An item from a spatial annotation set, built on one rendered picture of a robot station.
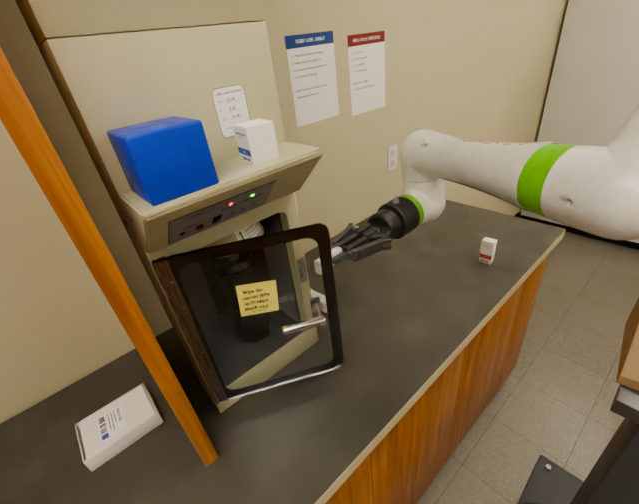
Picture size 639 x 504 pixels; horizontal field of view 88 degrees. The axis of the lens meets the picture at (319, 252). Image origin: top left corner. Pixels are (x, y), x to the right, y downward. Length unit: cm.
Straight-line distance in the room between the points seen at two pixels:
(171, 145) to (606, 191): 56
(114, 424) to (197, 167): 68
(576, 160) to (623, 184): 7
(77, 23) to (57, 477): 88
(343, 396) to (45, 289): 80
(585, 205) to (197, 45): 61
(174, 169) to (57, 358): 82
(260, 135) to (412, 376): 67
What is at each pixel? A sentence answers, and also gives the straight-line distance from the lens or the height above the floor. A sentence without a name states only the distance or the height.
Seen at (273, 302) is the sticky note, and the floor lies 124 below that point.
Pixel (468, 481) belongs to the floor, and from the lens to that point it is 186.
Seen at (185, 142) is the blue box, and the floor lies 158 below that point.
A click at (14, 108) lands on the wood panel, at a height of 165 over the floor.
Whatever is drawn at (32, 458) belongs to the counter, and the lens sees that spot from 112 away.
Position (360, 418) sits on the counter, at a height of 94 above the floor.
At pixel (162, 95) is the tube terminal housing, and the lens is 60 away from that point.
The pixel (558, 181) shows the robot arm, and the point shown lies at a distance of 60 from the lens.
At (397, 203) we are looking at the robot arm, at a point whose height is 133.
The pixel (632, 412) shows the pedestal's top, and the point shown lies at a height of 93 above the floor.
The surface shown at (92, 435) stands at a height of 98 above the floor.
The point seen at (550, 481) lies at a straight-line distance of 195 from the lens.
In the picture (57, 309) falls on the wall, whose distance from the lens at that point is 113.
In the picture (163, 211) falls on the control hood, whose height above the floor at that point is 150.
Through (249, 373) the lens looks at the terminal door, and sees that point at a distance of 81.
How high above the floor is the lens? 167
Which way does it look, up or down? 32 degrees down
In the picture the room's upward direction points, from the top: 8 degrees counter-clockwise
